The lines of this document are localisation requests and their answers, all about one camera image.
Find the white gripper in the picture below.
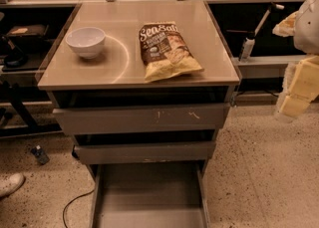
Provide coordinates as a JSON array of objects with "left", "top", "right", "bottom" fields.
[{"left": 272, "top": 0, "right": 319, "bottom": 122}]

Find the brown sea salt chip bag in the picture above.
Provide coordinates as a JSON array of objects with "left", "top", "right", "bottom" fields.
[{"left": 139, "top": 21, "right": 203, "bottom": 82}]

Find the top grey drawer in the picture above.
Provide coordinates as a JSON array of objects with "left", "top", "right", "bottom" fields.
[{"left": 53, "top": 104, "right": 230, "bottom": 134}]

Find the middle grey drawer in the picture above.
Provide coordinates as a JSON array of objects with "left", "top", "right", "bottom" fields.
[{"left": 75, "top": 141, "right": 215, "bottom": 164}]

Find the grey drawer cabinet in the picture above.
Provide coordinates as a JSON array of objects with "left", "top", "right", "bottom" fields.
[{"left": 37, "top": 0, "right": 241, "bottom": 228}]

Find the open bottom grey drawer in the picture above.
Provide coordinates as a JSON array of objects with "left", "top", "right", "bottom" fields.
[{"left": 89, "top": 161, "right": 209, "bottom": 228}]

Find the white bottle with long nozzle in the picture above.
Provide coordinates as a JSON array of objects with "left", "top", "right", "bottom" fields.
[{"left": 238, "top": 3, "right": 285, "bottom": 61}]

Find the white ceramic bowl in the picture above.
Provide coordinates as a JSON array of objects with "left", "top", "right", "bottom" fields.
[{"left": 66, "top": 27, "right": 106, "bottom": 59}]

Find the small dark floor gadget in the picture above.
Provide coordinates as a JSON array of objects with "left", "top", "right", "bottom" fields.
[{"left": 31, "top": 145, "right": 50, "bottom": 165}]

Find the black desk lamp base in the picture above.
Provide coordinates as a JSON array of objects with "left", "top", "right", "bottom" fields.
[{"left": 1, "top": 35, "right": 28, "bottom": 68}]

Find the white shoe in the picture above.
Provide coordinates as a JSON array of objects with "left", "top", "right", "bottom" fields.
[{"left": 0, "top": 173, "right": 25, "bottom": 197}]

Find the black floor cable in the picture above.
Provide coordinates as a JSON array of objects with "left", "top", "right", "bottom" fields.
[{"left": 62, "top": 187, "right": 96, "bottom": 228}]

